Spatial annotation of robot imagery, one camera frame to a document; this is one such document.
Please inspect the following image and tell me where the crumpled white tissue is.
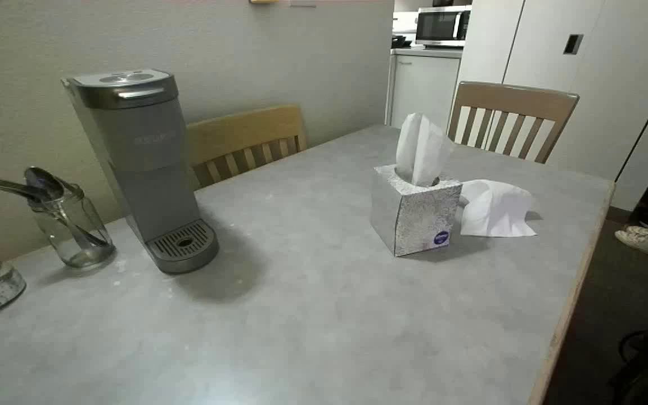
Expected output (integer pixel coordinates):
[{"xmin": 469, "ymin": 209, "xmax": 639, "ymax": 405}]
[{"xmin": 457, "ymin": 177, "xmax": 540, "ymax": 240}]

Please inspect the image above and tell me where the white tissue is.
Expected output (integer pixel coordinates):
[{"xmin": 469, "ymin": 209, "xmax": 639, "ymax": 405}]
[
  {"xmin": 457, "ymin": 177, "xmax": 540, "ymax": 240},
  {"xmin": 393, "ymin": 110, "xmax": 450, "ymax": 190}
]

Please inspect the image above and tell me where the clear glass jar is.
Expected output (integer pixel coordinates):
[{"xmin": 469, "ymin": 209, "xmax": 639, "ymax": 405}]
[{"xmin": 26, "ymin": 183, "xmax": 117, "ymax": 271}]

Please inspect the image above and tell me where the silver microwave oven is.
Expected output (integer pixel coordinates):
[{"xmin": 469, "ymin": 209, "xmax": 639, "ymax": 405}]
[{"xmin": 414, "ymin": 4, "xmax": 475, "ymax": 50}]

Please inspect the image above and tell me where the metal spoon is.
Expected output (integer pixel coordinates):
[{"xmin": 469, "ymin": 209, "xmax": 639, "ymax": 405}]
[{"xmin": 22, "ymin": 167, "xmax": 114, "ymax": 248}]

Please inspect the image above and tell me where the black wall switch plate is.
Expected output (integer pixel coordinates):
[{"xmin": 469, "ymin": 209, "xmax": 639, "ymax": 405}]
[{"xmin": 562, "ymin": 31, "xmax": 585, "ymax": 56}]

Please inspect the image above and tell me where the light wooden slat chair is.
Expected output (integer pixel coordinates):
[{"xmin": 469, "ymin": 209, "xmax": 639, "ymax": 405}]
[{"xmin": 185, "ymin": 104, "xmax": 310, "ymax": 192}]

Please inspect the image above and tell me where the brown wooden slat chair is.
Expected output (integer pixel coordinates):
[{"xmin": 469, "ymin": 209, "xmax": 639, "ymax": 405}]
[{"xmin": 446, "ymin": 79, "xmax": 583, "ymax": 167}]

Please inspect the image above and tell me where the grey pod coffee maker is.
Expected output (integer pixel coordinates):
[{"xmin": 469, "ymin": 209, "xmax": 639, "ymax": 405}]
[{"xmin": 61, "ymin": 67, "xmax": 221, "ymax": 277}]

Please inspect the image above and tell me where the patterned cube tissue box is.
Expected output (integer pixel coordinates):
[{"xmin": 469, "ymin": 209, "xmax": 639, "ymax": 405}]
[{"xmin": 369, "ymin": 164, "xmax": 463, "ymax": 258}]

